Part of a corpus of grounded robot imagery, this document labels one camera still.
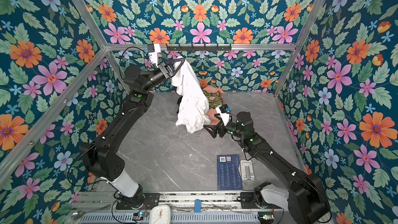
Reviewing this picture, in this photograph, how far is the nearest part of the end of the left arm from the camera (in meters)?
0.57

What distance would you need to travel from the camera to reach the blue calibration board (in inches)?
31.4

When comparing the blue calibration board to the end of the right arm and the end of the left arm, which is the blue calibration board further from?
the end of the left arm
